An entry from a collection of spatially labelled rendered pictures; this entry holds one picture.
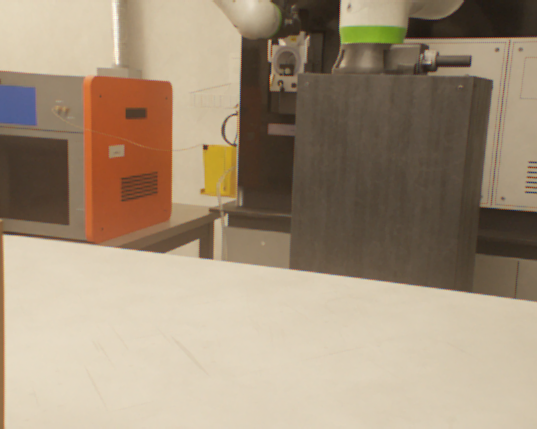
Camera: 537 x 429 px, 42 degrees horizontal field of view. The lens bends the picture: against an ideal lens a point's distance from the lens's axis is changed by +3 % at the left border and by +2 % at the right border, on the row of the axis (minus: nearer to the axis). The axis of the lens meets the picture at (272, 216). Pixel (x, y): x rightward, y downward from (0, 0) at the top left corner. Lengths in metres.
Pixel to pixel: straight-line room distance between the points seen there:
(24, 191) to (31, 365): 1.38
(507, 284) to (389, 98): 0.94
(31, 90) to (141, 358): 1.39
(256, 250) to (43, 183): 0.70
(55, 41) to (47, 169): 2.17
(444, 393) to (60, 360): 0.29
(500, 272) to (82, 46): 2.59
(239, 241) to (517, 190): 0.85
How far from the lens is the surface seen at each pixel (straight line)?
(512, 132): 2.08
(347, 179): 1.30
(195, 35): 3.58
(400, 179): 1.27
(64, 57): 3.97
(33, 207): 1.92
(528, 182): 2.09
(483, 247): 2.07
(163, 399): 0.50
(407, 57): 1.35
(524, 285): 2.07
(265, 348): 0.59
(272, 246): 2.18
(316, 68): 2.17
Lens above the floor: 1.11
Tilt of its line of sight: 10 degrees down
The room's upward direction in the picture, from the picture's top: 2 degrees clockwise
